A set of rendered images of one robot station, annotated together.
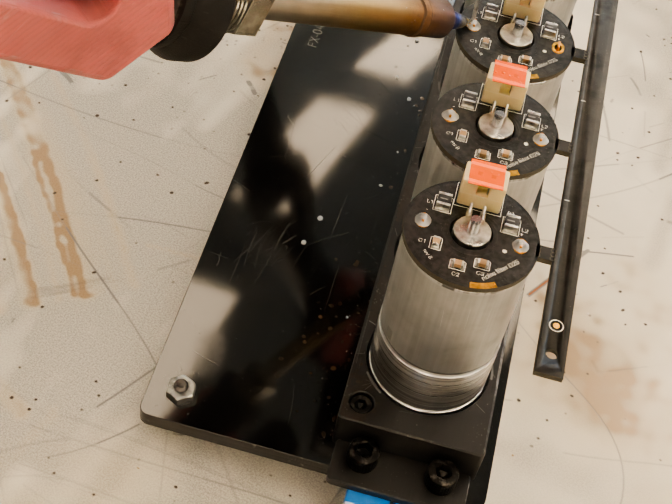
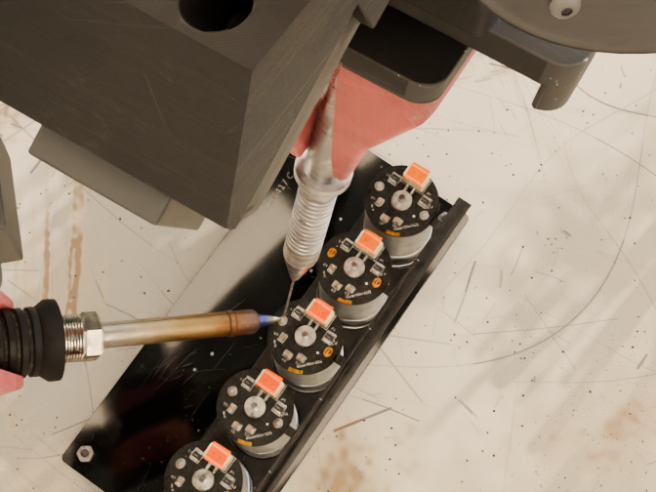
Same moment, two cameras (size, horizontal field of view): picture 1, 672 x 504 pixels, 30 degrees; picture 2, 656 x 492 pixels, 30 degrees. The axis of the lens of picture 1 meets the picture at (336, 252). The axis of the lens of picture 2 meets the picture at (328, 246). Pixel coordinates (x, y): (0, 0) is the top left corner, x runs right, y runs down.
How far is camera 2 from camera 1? 0.28 m
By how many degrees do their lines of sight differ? 28
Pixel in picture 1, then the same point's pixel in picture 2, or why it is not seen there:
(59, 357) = (42, 395)
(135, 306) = (95, 372)
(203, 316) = (116, 406)
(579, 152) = (296, 438)
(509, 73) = (268, 381)
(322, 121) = (245, 275)
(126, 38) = not seen: outside the picture
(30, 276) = not seen: hidden behind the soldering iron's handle
